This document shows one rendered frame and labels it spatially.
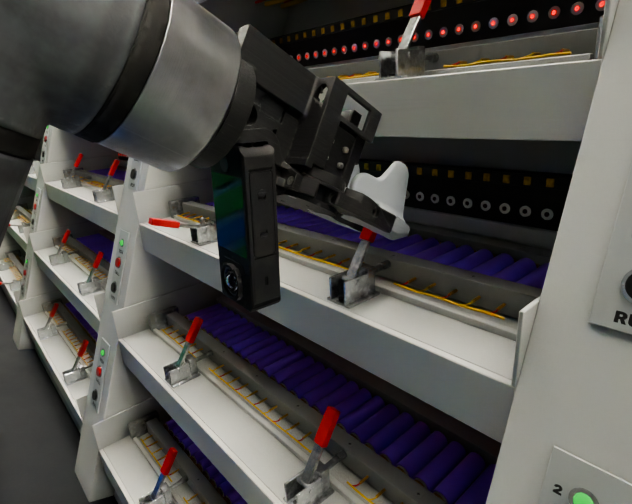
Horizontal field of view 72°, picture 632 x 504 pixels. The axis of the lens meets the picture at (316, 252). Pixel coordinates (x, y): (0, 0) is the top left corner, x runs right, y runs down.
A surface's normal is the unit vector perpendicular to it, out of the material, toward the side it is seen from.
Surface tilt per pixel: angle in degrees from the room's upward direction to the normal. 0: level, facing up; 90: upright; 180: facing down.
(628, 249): 90
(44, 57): 123
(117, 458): 21
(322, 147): 90
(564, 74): 110
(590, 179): 90
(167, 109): 118
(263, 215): 93
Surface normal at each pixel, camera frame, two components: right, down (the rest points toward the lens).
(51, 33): 0.52, 0.51
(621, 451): -0.72, -0.09
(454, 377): -0.75, 0.25
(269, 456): -0.06, -0.94
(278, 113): 0.66, 0.21
